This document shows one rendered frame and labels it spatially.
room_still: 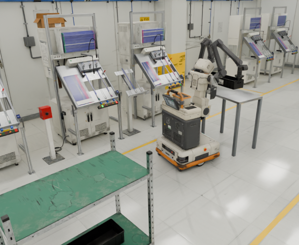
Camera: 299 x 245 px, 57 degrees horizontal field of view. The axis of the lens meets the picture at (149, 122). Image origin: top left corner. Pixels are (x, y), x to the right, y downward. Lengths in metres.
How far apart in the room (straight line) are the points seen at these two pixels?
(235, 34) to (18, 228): 7.00
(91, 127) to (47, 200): 2.85
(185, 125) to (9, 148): 2.31
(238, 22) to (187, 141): 4.84
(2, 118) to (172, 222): 2.27
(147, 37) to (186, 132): 2.23
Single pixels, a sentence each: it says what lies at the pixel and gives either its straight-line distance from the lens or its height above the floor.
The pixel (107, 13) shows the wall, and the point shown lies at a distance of 6.35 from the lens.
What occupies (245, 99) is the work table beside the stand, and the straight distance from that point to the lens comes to 3.87.
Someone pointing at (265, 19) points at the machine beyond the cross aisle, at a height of 1.56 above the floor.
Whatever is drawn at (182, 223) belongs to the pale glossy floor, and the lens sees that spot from 2.88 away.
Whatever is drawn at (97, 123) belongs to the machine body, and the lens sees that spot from 4.52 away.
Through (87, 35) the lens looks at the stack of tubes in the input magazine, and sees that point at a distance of 4.35.
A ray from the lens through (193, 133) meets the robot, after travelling 3.47.
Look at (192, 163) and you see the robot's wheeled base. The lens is 3.60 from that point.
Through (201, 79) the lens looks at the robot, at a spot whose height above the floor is 1.12.
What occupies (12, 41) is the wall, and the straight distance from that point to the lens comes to 5.52.
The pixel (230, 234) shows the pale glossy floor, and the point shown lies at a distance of 2.85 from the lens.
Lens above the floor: 1.95
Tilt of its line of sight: 23 degrees down
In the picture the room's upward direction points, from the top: 1 degrees counter-clockwise
